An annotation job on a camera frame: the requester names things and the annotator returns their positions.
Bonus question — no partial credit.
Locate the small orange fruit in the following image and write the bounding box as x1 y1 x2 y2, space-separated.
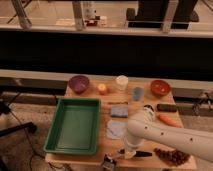
98 84 107 95

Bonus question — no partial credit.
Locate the black rectangular block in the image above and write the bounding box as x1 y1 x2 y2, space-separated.
157 104 177 112

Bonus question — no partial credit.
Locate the blue grey cloth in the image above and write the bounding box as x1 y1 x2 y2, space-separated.
106 120 126 140

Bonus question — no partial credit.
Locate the black stand base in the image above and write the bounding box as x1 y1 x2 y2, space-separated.
0 122 37 137

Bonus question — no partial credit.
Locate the bunch of dark grapes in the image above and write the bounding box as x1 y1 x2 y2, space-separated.
154 148 190 166

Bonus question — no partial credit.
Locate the purple bowl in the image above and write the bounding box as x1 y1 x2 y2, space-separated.
68 75 90 94

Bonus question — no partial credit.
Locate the white plastic cup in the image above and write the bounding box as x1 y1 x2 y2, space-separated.
116 75 129 91

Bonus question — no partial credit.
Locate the black handled brush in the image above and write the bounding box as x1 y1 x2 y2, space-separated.
118 148 153 159

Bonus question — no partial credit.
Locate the blue plastic cup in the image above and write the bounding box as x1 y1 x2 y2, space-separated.
132 87 144 101

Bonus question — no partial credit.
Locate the green plastic tray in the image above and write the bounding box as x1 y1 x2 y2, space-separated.
44 98 101 155

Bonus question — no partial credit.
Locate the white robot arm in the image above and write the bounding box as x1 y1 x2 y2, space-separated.
123 105 213 162

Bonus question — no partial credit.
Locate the orange carrot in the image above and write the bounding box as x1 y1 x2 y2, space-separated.
158 114 180 127

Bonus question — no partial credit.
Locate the orange bowl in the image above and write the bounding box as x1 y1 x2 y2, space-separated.
150 80 171 97

